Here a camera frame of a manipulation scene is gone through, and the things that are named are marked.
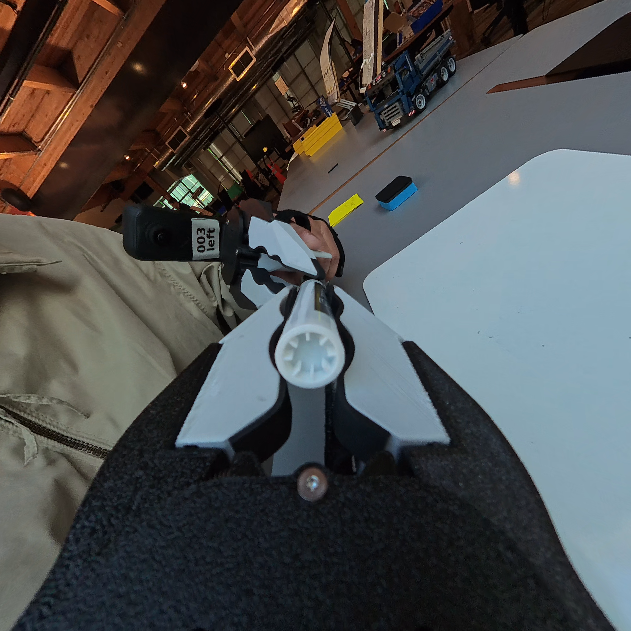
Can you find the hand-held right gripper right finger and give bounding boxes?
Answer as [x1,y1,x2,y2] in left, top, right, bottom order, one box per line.
[325,286,452,464]

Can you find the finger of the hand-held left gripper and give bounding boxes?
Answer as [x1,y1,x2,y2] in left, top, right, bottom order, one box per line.
[248,216,334,279]
[235,268,293,312]

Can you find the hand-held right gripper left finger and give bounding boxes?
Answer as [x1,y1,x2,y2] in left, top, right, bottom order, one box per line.
[175,286,298,464]

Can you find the white dry-erase marker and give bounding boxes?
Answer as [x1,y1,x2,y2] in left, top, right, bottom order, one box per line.
[275,278,346,391]

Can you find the white whiteboard sheet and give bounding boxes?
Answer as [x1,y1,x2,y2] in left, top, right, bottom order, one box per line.
[363,150,631,631]

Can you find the person's left hand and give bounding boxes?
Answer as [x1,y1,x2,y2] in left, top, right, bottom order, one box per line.
[274,220,343,288]

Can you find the yellow paper note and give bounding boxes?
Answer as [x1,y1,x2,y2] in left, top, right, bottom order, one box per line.
[329,195,365,228]

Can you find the yellow boxes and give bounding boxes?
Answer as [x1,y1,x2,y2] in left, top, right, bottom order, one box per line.
[292,113,344,158]

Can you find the person's beige jacket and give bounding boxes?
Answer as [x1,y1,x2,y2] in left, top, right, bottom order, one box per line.
[0,215,257,631]

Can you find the blue and black whiteboard eraser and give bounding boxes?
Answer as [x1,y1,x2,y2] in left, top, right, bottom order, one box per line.
[376,176,419,212]

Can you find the white banner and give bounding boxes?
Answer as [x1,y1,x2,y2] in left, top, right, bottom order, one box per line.
[320,19,342,107]

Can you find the blue toy truck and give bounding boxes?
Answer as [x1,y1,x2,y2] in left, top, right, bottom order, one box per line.
[365,37,457,132]

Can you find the tall white board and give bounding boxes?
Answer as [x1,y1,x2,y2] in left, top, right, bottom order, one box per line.
[362,0,387,88]

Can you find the black desk cable flap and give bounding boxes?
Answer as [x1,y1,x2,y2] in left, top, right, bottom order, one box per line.
[487,46,631,95]

